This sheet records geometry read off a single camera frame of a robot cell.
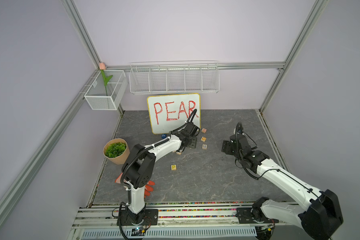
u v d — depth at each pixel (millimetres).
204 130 1082
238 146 609
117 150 848
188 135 722
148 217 738
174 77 970
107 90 891
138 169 494
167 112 990
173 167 896
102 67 896
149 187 828
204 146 990
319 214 389
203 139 1021
